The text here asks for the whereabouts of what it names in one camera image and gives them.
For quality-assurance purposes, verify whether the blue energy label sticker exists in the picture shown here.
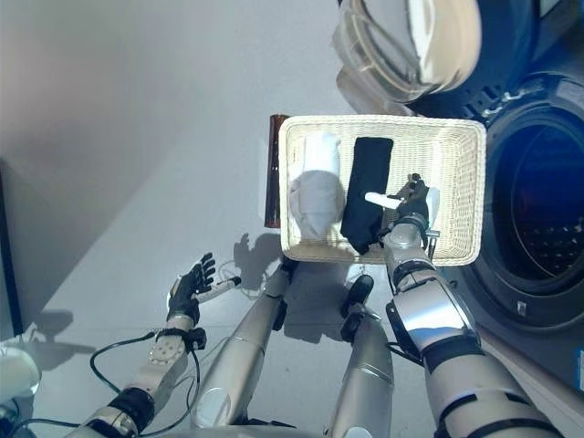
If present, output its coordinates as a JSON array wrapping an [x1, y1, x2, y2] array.
[[571, 345, 584, 390]]

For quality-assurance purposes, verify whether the silver left robot leg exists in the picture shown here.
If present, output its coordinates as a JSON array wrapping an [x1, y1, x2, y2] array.
[[191, 259, 294, 431]]

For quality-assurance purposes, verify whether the black cloth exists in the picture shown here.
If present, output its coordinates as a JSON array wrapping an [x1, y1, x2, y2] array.
[[340, 136, 395, 256]]

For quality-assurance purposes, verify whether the grey box with black edge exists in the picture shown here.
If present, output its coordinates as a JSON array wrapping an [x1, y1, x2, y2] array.
[[0, 159, 25, 339]]

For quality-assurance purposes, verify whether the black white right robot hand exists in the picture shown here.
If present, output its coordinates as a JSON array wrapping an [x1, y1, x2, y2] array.
[[364, 172, 442, 224]]

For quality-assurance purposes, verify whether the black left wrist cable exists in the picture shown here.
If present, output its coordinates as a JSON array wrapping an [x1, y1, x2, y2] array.
[[88, 329, 203, 435]]

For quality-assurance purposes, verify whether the cream wicker basket tray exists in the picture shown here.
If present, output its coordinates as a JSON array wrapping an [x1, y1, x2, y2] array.
[[277, 114, 487, 267]]

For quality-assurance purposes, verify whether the white cloth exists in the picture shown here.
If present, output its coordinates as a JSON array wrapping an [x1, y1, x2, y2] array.
[[287, 131, 344, 241]]

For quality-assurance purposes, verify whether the silver right robot leg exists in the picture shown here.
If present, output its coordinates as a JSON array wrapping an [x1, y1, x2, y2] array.
[[327, 273, 396, 438]]

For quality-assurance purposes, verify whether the dark brown wooden stool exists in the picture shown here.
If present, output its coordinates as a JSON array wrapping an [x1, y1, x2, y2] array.
[[264, 113, 287, 229]]

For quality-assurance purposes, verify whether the thin white floor cable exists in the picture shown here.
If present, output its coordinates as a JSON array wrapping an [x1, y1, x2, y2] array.
[[213, 258, 276, 301]]

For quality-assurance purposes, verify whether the round glass washer door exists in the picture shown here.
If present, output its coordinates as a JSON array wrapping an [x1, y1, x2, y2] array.
[[329, 0, 536, 116]]

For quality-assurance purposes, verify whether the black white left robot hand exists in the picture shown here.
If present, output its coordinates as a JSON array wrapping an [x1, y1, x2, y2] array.
[[166, 253, 242, 328]]

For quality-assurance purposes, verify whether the grey robot torso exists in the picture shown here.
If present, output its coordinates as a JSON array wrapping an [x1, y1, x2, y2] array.
[[195, 422, 348, 438]]

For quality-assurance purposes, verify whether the silver robot leg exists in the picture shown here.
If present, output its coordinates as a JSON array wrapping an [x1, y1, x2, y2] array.
[[191, 259, 294, 431], [327, 273, 396, 438]]

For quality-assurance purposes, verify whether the grey front-load washing machine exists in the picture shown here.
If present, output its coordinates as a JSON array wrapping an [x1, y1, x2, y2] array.
[[404, 0, 584, 366]]

